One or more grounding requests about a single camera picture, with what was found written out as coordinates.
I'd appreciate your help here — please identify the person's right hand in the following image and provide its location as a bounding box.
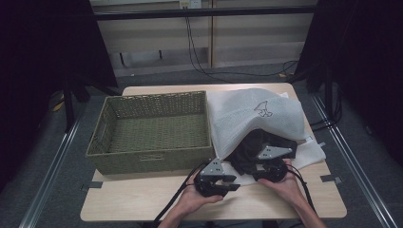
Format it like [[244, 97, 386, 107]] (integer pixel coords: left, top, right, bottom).
[[257, 158, 306, 208]]

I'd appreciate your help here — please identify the white wall socket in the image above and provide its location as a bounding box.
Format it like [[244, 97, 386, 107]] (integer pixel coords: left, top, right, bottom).
[[178, 0, 202, 10]]

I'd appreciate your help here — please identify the white mesh laundry bag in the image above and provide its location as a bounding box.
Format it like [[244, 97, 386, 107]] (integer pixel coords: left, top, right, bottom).
[[205, 87, 327, 187]]

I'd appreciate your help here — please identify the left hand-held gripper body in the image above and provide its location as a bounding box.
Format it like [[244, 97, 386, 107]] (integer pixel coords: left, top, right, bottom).
[[193, 158, 226, 199]]

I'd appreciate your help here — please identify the black wall cable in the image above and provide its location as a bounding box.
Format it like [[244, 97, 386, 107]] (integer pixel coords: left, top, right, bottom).
[[187, 15, 299, 78], [184, 15, 234, 84]]

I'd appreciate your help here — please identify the green woven basket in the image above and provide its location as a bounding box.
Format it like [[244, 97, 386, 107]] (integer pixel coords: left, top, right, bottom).
[[85, 90, 217, 176]]

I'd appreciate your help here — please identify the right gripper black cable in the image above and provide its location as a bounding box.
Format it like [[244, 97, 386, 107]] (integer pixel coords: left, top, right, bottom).
[[284, 163, 317, 214]]

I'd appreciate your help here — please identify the metal floor rail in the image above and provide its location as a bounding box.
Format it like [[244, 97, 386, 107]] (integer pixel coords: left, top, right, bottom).
[[309, 94, 398, 228], [18, 116, 84, 228]]

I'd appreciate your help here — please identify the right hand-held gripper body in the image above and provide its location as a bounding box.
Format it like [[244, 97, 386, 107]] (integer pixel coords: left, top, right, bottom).
[[254, 143, 294, 184]]

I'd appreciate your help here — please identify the black cloth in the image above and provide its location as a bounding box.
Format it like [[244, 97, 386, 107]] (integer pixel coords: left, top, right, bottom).
[[226, 128, 298, 177]]

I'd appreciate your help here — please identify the black curtain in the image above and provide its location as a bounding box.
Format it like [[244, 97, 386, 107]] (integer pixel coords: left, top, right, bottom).
[[295, 0, 403, 167], [0, 0, 119, 193]]

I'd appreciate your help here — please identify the grey tape strip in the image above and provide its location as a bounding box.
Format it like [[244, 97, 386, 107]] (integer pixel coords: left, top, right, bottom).
[[319, 174, 343, 185], [81, 180, 105, 192]]

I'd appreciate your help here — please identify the black horizontal bar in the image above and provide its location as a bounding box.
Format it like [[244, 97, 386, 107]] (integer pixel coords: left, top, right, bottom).
[[93, 5, 318, 22]]

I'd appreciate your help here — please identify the person's left hand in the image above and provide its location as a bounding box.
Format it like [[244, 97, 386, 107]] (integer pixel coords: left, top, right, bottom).
[[177, 180, 224, 217]]

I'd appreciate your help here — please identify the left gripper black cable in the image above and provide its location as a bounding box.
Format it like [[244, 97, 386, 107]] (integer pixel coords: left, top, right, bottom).
[[152, 161, 207, 228]]

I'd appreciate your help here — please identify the black metal stand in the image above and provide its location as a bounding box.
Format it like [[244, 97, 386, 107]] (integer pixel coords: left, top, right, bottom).
[[61, 74, 123, 133]]

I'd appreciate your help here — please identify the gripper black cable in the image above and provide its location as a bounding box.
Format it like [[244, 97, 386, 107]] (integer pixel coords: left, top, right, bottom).
[[284, 163, 317, 214], [152, 161, 207, 228]]

